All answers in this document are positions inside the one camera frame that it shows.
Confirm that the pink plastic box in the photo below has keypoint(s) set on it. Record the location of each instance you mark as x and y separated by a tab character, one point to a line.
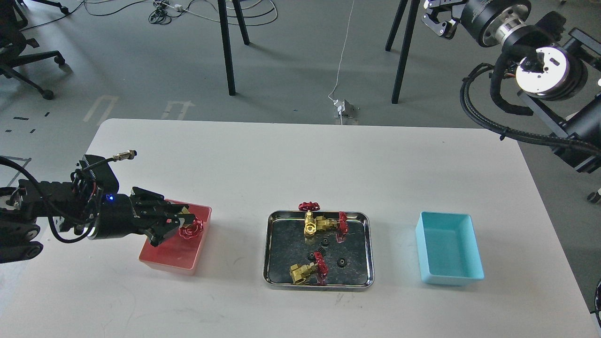
180	254

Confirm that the black office chair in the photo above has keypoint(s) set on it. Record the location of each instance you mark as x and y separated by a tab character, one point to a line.
13	43

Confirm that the brass valve red handle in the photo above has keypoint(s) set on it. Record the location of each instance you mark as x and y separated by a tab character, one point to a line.
300	274
314	224
193	230

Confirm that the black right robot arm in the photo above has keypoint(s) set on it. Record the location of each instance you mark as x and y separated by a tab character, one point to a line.
532	68

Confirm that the black tripod left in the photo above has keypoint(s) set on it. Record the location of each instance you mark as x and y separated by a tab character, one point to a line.
223	20

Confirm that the brass valve red handle bottom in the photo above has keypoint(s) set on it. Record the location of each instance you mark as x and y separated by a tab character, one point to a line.
300	274

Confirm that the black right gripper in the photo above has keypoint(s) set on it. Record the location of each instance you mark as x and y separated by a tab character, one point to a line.
489	22

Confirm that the black tripod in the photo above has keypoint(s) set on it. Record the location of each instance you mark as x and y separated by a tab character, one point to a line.
412	6
223	20

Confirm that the steel metal tray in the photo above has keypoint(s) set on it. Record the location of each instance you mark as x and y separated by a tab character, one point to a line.
286	246

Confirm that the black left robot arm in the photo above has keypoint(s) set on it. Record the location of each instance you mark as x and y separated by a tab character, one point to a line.
86	206

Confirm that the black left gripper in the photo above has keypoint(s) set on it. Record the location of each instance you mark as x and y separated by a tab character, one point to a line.
144	213

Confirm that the blue plastic box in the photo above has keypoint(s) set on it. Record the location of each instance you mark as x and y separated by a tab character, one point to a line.
448	250

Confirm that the brass valve red handle top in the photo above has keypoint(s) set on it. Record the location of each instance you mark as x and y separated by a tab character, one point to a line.
314	224

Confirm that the black tripod right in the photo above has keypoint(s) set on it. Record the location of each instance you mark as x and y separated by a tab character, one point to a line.
412	6

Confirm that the white power adapter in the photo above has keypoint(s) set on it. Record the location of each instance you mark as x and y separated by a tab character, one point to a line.
345	111

